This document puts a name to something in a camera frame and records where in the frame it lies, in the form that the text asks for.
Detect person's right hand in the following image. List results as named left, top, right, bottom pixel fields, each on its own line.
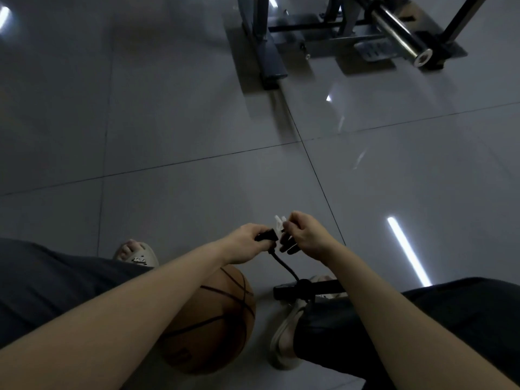
left=279, top=211, right=339, bottom=263

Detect person's left hand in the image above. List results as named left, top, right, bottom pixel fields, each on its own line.
left=219, top=223, right=274, bottom=266

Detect black pump hose with nozzle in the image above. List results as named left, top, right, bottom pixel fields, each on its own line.
left=255, top=229, right=302, bottom=285

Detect person's right forearm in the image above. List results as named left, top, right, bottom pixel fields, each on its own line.
left=319, top=242, right=520, bottom=390

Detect person's left forearm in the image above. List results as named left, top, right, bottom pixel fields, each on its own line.
left=0, top=235, right=229, bottom=390

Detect black hand air pump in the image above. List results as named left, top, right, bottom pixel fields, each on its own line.
left=272, top=279, right=347, bottom=302

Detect beige right sandal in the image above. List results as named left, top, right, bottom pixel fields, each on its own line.
left=270, top=275, right=350, bottom=371

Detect beige sandal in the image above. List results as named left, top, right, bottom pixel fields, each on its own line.
left=112, top=239, right=160, bottom=268
left=270, top=275, right=350, bottom=371

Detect brown basketball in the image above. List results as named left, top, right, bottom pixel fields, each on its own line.
left=158, top=264, right=257, bottom=376

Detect beige left sandal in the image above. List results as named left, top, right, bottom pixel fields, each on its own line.
left=112, top=239, right=160, bottom=268

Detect person's left foot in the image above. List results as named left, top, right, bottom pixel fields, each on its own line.
left=117, top=239, right=142, bottom=261

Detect silver ribbed foot plate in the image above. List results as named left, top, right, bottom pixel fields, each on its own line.
left=354, top=38, right=398, bottom=64

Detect dark grey trousers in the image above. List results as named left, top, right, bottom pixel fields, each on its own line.
left=0, top=237, right=520, bottom=390

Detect chrome barbell sleeve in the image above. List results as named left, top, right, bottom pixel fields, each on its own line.
left=353, top=0, right=434, bottom=69

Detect black metal machine stand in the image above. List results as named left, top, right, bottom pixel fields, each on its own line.
left=414, top=0, right=490, bottom=71

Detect grey steel gym machine frame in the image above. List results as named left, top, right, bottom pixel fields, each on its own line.
left=237, top=0, right=415, bottom=92

